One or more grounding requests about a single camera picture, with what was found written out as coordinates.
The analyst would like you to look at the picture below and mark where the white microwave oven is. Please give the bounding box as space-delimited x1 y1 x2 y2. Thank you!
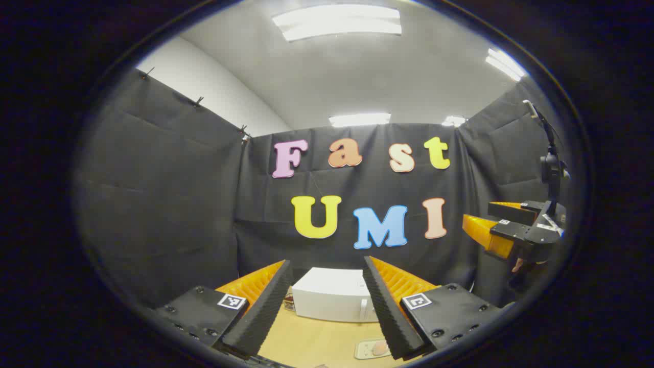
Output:
291 267 381 324

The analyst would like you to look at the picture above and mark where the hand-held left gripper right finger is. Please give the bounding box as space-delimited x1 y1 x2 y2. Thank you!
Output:
363 256 504 361

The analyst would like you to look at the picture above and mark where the cream speckled plate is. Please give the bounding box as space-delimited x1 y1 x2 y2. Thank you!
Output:
354 339 393 360

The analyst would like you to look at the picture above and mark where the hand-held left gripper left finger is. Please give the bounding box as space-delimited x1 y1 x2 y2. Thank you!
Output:
156 259 294 358

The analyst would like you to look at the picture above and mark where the black backdrop cloth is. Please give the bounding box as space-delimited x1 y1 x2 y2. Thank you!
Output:
74 69 568 310

